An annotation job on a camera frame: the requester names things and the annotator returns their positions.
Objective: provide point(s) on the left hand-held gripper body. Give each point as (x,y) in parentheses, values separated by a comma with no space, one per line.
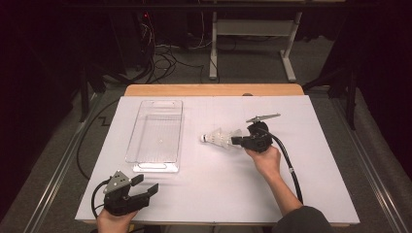
(120,202)

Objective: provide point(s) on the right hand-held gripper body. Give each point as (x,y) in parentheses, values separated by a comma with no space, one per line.
(259,139)

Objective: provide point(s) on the clear plastic tray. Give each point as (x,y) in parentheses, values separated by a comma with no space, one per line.
(155,136)

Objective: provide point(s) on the person's left hand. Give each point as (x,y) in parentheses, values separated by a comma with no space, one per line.
(111,223)

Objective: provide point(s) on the person's right hand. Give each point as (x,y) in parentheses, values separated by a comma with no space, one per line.
(267,161)

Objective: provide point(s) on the white paper sheet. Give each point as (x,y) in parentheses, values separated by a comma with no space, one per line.
(210,187)

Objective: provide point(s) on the wooden table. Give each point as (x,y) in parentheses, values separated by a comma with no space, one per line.
(210,90)

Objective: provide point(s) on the black metal stand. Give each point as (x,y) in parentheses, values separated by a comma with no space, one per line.
(85,97)
(351,103)

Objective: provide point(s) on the black computer tower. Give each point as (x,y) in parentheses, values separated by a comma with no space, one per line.
(129,39)

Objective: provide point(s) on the aluminium floor rail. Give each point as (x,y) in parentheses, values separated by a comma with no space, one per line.
(370,171)
(59,174)

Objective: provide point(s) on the white metal desk frame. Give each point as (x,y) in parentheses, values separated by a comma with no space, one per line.
(252,27)

